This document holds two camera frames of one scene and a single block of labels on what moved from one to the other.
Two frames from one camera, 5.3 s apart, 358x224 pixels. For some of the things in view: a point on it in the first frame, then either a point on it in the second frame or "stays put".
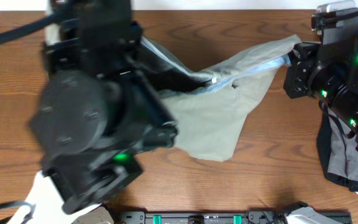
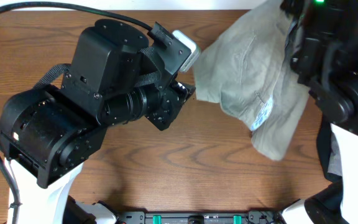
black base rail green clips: (253, 216) stays put
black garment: (322, 140) stays put
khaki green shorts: (209, 109) -> (249, 71)
